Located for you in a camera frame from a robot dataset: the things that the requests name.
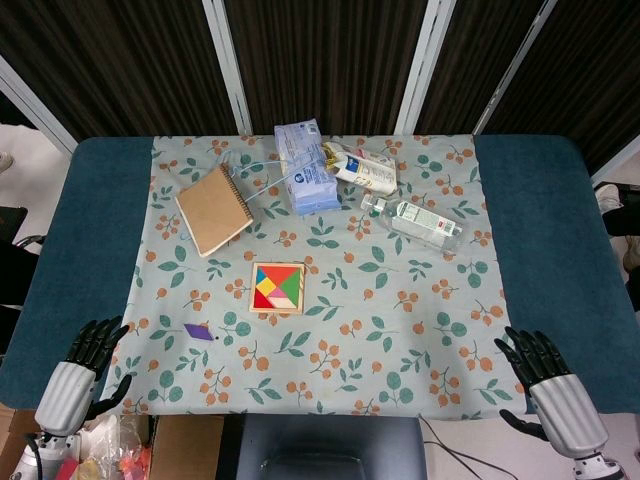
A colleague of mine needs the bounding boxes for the white shoe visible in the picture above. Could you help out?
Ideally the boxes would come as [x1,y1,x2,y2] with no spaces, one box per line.
[593,182,625,212]

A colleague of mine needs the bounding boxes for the green triangle tangram piece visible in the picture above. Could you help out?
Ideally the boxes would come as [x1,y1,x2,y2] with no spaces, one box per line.
[278,267,302,308]

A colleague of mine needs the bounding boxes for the pale blue tissue pack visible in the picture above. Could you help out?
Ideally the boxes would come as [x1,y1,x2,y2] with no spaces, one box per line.
[273,117,343,217]

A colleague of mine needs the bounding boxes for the brown cardboard box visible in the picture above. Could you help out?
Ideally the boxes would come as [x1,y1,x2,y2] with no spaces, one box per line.
[148,413,227,480]

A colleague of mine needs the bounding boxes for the purple tangram piece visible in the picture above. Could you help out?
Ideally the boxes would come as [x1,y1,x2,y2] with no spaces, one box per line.
[182,322,214,343]

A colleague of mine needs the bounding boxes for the brown spiral notebook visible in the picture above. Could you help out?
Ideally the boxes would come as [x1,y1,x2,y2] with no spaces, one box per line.
[174,164,255,258]

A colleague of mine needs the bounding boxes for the white snack pouch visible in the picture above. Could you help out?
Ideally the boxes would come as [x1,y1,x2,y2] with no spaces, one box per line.
[321,140,400,198]

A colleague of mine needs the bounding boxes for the plastic bag of colourful items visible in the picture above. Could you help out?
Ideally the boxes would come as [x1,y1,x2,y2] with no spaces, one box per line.
[77,413,152,480]

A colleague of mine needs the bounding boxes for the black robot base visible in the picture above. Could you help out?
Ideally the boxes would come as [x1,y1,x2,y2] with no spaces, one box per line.
[233,413,427,480]

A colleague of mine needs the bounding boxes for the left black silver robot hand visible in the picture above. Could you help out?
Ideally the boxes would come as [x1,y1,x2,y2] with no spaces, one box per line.
[33,316,133,437]

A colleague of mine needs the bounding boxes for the light blue string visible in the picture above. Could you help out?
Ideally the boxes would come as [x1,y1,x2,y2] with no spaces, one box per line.
[218,148,302,202]

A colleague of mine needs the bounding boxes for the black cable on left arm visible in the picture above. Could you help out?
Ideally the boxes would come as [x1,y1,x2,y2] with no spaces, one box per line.
[23,433,44,469]

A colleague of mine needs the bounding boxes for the wooden tangram puzzle tray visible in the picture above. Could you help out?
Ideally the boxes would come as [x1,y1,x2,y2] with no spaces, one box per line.
[248,261,307,317]

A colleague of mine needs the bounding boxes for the clear plastic water bottle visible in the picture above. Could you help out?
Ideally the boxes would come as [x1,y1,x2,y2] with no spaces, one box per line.
[360,194,465,255]

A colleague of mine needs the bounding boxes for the orange triangle tangram piece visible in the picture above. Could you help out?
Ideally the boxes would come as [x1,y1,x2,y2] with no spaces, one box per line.
[256,265,301,292]

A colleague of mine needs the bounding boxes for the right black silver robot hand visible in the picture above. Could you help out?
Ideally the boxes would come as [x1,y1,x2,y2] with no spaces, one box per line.
[493,326,610,459]

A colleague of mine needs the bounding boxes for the black floor cable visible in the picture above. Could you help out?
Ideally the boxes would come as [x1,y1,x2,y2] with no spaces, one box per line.
[421,424,484,480]

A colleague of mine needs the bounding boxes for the teal table cover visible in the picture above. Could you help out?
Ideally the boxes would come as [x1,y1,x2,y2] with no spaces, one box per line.
[0,132,640,417]

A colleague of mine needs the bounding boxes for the floral leaf print tablecloth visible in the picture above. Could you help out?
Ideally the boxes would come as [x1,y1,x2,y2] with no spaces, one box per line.
[93,132,529,418]

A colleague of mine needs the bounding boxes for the dark slatted partition screen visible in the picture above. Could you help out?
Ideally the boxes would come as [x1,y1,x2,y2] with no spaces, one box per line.
[0,0,640,176]

